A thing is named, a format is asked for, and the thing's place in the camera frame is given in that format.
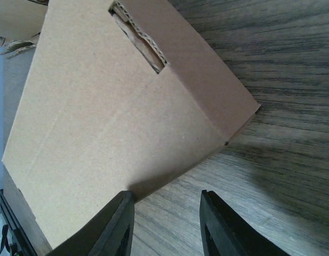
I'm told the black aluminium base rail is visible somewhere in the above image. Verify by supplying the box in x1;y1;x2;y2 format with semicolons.
0;189;37;256

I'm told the stack of flat cardboard boxes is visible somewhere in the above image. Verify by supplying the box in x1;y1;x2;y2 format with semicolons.
0;0;49;59

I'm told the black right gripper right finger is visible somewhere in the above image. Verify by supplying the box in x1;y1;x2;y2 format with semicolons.
199;190;288;256

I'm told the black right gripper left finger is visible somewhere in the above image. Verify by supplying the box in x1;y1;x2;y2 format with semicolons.
48;190;135;256

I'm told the brown cardboard box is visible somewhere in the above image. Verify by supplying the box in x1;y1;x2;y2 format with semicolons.
2;1;260;249

